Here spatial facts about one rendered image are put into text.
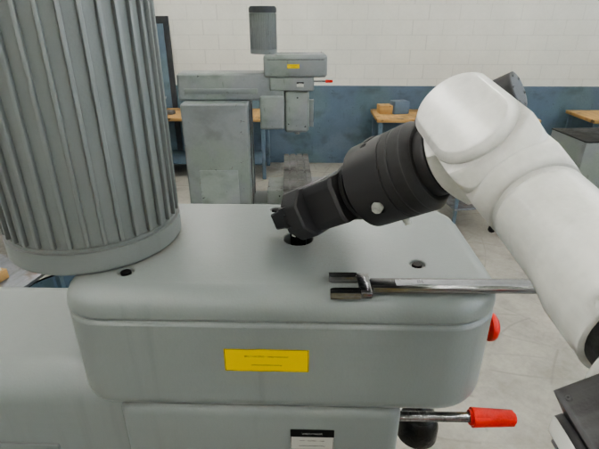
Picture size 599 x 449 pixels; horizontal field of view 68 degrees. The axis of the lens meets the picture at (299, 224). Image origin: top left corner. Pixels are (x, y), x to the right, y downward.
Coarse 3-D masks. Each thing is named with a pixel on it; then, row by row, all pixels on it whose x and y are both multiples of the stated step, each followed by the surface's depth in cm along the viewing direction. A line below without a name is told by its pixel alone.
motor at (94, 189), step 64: (0, 0) 37; (64, 0) 38; (128, 0) 42; (0, 64) 39; (64, 64) 40; (128, 64) 44; (0, 128) 42; (64, 128) 42; (128, 128) 45; (0, 192) 45; (64, 192) 44; (128, 192) 47; (64, 256) 46; (128, 256) 49
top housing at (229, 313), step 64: (192, 256) 52; (256, 256) 52; (320, 256) 52; (384, 256) 52; (448, 256) 52; (128, 320) 46; (192, 320) 46; (256, 320) 45; (320, 320) 45; (384, 320) 45; (448, 320) 45; (128, 384) 50; (192, 384) 49; (256, 384) 49; (320, 384) 49; (384, 384) 49; (448, 384) 48
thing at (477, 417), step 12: (480, 408) 54; (492, 408) 55; (408, 420) 54; (420, 420) 54; (432, 420) 54; (444, 420) 54; (456, 420) 54; (468, 420) 54; (480, 420) 53; (492, 420) 53; (504, 420) 53; (516, 420) 54
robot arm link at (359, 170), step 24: (360, 144) 45; (360, 168) 42; (288, 192) 48; (312, 192) 46; (336, 192) 45; (360, 192) 43; (384, 192) 41; (288, 216) 47; (312, 216) 48; (336, 216) 46; (360, 216) 44; (384, 216) 43; (408, 216) 43
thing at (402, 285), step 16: (336, 288) 44; (352, 288) 44; (368, 288) 44; (384, 288) 44; (400, 288) 44; (416, 288) 44; (432, 288) 44; (448, 288) 44; (464, 288) 44; (480, 288) 44; (496, 288) 44; (512, 288) 44; (528, 288) 44
